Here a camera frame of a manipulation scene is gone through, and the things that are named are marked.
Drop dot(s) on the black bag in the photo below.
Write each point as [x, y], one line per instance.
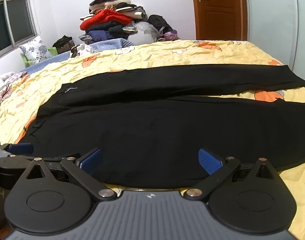
[158, 22]

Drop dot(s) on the pile of folded clothes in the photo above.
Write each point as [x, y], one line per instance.
[110, 15]

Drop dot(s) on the black pants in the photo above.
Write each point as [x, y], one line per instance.
[147, 130]

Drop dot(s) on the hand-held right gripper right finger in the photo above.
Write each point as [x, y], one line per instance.
[209, 160]

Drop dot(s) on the brown wooden door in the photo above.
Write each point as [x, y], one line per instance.
[216, 7]

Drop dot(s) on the light blue blanket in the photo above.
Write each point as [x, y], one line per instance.
[107, 43]

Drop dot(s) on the pale sliding wardrobe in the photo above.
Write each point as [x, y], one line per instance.
[275, 17]

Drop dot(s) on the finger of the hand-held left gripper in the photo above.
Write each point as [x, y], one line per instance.
[20, 148]

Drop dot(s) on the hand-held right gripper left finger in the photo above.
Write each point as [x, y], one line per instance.
[89, 160]

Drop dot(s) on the grey patterned pillow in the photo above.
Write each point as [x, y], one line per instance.
[33, 50]

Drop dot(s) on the patterned white quilt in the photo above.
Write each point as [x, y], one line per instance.
[2, 87]

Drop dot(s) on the white and black cloth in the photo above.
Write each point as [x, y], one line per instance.
[80, 50]

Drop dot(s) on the grey plastic bag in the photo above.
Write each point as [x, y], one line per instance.
[142, 33]

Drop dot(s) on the window with grey frame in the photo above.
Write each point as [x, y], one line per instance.
[10, 22]

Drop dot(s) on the purple bag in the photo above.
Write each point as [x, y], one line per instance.
[171, 35]

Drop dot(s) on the dark brown bag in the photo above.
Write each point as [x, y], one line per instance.
[63, 43]

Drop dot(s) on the yellow floral bed sheet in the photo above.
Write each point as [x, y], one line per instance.
[167, 55]

